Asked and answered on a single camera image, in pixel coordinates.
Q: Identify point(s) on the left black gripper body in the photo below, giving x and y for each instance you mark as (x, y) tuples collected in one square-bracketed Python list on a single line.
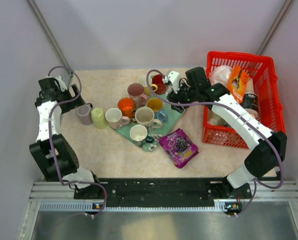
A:
[(68, 106)]

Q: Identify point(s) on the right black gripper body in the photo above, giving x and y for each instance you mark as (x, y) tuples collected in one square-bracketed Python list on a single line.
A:
[(186, 95)]

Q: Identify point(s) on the blue teal mug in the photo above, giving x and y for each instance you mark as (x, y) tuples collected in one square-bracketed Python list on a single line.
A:
[(156, 105)]

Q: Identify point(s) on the red mug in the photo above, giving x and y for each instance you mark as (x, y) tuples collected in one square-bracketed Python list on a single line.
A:
[(158, 81)]

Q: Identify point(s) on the yellow mug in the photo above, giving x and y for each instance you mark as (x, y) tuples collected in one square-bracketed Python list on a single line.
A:
[(142, 80)]

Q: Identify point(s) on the cream green mug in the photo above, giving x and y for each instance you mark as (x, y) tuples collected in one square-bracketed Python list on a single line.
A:
[(146, 117)]

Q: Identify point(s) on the pink floral mug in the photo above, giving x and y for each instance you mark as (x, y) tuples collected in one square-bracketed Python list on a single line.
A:
[(137, 94)]

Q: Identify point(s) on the pink cream mug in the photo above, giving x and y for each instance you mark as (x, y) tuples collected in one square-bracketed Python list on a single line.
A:
[(116, 119)]

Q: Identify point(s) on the orange mug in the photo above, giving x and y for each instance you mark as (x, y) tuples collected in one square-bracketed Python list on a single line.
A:
[(127, 107)]

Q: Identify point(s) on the dark teal mug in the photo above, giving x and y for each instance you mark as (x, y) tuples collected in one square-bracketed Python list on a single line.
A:
[(139, 135)]

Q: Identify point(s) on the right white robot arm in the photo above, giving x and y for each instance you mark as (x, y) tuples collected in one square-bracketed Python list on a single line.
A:
[(267, 147)]

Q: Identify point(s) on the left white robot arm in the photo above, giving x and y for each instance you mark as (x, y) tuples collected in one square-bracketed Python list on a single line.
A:
[(51, 151)]

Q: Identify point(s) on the mauve grey mug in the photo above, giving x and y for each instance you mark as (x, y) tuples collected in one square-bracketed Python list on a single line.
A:
[(83, 113)]

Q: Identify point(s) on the light green mug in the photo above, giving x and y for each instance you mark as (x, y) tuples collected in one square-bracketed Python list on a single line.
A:
[(98, 118)]

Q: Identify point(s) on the green floral tray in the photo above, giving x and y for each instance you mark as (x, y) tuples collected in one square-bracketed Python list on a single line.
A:
[(173, 116)]

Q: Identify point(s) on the white plastic bag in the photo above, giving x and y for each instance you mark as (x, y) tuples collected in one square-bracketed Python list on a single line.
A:
[(220, 74)]

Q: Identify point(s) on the purple snack bag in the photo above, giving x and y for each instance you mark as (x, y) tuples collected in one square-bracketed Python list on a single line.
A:
[(179, 147)]

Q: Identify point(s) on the tall orange box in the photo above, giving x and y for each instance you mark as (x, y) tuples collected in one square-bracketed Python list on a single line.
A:
[(237, 83)]

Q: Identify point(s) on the black label cup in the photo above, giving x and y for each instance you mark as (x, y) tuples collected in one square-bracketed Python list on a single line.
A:
[(250, 104)]

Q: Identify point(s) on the red plastic basket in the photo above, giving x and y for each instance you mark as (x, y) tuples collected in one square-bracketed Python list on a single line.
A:
[(270, 113)]

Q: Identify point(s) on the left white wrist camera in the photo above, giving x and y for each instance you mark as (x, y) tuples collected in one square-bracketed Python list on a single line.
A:
[(61, 83)]

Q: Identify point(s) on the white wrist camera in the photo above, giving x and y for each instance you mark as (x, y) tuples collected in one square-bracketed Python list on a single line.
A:
[(61, 83), (172, 79)]

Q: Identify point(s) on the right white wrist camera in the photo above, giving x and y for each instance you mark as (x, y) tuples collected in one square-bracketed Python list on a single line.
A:
[(172, 79)]

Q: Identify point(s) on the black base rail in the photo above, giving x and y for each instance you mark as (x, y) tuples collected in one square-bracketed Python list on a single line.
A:
[(162, 192)]

